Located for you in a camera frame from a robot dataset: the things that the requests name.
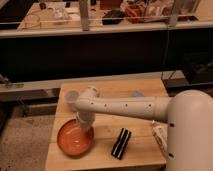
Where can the small blue cloth toy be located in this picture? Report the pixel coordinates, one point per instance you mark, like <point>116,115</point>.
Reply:
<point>137,94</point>

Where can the orange ceramic bowl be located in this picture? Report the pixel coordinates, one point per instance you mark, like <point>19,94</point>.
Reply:
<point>72,140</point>

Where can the red object on shelf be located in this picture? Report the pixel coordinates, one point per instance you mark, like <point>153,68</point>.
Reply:
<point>135,13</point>

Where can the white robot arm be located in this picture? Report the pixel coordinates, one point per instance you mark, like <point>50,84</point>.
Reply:
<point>189,118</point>

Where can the black white striped block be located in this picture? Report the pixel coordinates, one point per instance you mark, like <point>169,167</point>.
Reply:
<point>121,144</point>

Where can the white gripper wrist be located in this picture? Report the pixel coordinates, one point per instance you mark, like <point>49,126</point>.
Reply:
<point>85,120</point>

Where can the black bag on shelf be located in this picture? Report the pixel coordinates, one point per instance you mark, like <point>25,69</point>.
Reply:
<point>113,17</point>

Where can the black crate on right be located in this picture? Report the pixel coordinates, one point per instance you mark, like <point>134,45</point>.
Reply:
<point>198,67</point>

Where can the translucent plastic cup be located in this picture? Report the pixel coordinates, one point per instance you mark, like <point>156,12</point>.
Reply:
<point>70,97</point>

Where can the grey metal post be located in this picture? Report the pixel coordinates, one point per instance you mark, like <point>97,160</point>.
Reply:
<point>83,8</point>

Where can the white squeeze bottle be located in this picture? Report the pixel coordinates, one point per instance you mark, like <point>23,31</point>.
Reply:
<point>160,133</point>

